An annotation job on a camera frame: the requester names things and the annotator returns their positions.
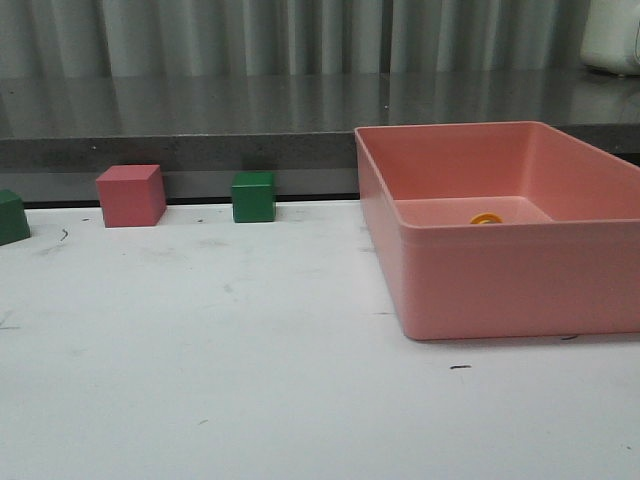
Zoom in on yellow mushroom push button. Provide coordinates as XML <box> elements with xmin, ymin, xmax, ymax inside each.
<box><xmin>470</xmin><ymin>212</ymin><xmax>504</xmax><ymax>225</ymax></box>

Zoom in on green cube block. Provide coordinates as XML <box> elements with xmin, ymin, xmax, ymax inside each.
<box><xmin>231</xmin><ymin>172</ymin><xmax>276</xmax><ymax>223</ymax></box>

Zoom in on pink plastic bin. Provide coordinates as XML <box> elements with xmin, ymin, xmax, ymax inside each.
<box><xmin>355</xmin><ymin>121</ymin><xmax>639</xmax><ymax>340</ymax></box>

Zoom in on pink cube block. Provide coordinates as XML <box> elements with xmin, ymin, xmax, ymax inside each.
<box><xmin>96</xmin><ymin>164</ymin><xmax>167</xmax><ymax>228</ymax></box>

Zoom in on dark grey counter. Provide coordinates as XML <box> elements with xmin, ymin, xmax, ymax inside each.
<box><xmin>1</xmin><ymin>68</ymin><xmax>639</xmax><ymax>207</ymax></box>

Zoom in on green block at left edge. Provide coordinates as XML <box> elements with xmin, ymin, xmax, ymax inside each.
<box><xmin>0</xmin><ymin>189</ymin><xmax>31</xmax><ymax>246</ymax></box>

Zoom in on white appliance on counter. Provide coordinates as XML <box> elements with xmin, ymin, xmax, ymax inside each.
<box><xmin>580</xmin><ymin>0</ymin><xmax>639</xmax><ymax>76</ymax></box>

